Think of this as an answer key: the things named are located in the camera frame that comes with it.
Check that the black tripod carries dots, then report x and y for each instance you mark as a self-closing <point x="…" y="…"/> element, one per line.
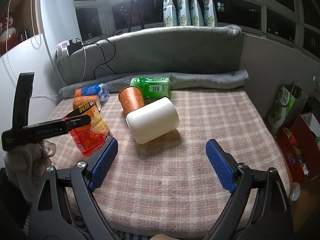
<point x="134" y="9"/>

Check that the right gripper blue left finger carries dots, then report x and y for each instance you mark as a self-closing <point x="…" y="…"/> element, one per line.
<point x="65" y="208"/>

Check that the plaid pink table mat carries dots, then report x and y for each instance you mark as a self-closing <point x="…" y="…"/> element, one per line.
<point x="168" y="185"/>

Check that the grey sofa back cushion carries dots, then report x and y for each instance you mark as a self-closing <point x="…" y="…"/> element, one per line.
<point x="188" y="49"/>

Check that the green paper shopping bag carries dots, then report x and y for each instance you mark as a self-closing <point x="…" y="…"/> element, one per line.
<point x="289" y="102"/>

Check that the orange paper cup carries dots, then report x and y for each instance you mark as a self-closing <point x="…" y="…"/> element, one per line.
<point x="131" y="99"/>

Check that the red gift bag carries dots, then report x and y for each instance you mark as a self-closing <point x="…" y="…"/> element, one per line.
<point x="299" y="145"/>

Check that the blue orange snack can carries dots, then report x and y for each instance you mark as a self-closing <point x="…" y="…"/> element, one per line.
<point x="99" y="89"/>

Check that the orange snack bag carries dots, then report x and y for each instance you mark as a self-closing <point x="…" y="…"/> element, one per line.
<point x="91" y="137"/>

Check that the gloved left hand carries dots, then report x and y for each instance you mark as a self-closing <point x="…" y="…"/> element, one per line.
<point x="25" y="166"/>

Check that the grey rolled blanket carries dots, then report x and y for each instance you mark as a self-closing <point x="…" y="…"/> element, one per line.
<point x="116" y="82"/>

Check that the orange tube cup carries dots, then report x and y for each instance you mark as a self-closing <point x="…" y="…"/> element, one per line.
<point x="80" y="100"/>

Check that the green can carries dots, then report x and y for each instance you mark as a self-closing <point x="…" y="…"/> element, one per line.
<point x="152" y="87"/>

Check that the white refill pouch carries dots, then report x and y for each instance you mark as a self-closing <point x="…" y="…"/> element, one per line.
<point x="169" y="14"/>
<point x="196" y="14"/>
<point x="183" y="13"/>
<point x="209" y="13"/>

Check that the red white vase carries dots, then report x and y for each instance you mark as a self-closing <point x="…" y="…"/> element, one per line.
<point x="8" y="38"/>

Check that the black power adapter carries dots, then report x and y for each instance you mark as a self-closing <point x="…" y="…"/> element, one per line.
<point x="73" y="46"/>

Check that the white plastic cup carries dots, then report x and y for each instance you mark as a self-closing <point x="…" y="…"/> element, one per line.
<point x="153" y="120"/>

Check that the white power strip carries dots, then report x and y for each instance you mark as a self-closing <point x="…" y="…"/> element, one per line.
<point x="64" y="48"/>

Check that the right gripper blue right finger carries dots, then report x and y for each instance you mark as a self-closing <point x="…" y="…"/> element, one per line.
<point x="271" y="216"/>

